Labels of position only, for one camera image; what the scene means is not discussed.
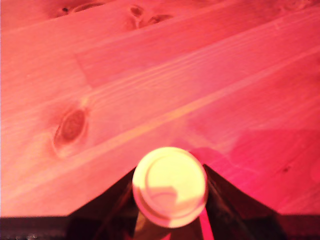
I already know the pale coffee capsule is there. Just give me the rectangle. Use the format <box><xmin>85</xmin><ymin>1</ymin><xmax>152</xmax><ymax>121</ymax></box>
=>
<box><xmin>131</xmin><ymin>146</ymin><xmax>209</xmax><ymax>240</ymax></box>

